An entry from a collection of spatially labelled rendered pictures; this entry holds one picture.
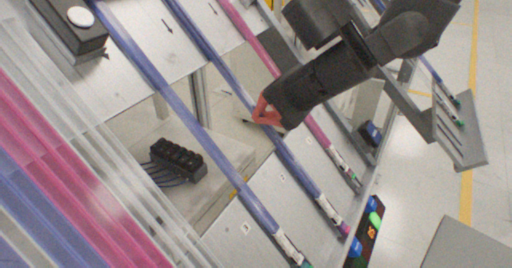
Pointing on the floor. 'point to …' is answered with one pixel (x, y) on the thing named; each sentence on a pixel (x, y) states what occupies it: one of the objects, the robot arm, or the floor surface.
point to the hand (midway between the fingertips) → (259, 115)
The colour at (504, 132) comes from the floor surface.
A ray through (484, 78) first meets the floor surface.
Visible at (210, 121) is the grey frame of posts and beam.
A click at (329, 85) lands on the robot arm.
